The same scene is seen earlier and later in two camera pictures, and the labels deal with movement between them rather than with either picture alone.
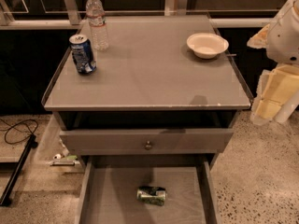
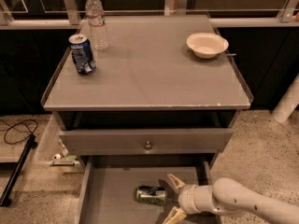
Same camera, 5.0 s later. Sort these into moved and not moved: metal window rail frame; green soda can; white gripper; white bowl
Moved: white gripper
Not moved: metal window rail frame; green soda can; white bowl
